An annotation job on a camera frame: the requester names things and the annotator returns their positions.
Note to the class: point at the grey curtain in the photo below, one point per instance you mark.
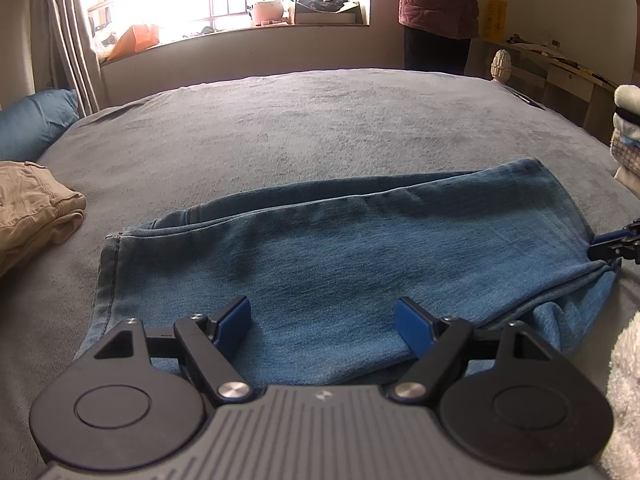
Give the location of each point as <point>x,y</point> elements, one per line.
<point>70,35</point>

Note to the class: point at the blue pillow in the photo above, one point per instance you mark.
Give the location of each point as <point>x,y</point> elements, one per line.
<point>35,122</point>

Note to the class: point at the folded beige pants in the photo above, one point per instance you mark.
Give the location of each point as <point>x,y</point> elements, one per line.
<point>35,210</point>

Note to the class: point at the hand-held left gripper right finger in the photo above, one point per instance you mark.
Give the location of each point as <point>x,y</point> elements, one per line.
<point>412,327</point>

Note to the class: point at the cream bedpost finial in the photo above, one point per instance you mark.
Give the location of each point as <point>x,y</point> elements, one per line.
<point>501,66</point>

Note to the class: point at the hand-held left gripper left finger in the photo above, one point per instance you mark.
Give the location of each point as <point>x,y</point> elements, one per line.
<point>235,322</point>

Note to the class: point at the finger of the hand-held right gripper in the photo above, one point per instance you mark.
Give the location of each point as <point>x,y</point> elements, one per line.
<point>615,252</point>
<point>610,236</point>

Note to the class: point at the cardboard box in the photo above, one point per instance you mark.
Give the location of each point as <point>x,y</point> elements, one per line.
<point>325,17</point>

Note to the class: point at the orange bag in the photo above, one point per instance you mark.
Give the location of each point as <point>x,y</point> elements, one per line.
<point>135,40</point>

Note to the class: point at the blue denim jeans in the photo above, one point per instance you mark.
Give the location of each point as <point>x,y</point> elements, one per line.
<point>325,250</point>

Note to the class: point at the cream desk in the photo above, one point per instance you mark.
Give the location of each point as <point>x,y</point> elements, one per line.
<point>565,80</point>

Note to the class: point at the stack of folded cloths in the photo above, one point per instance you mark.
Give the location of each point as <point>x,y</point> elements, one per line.
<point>627,135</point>

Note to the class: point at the white fluffy cloth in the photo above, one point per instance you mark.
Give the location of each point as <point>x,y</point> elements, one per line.
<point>625,400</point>

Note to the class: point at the pink pot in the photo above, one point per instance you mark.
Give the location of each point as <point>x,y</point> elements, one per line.
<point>267,12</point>

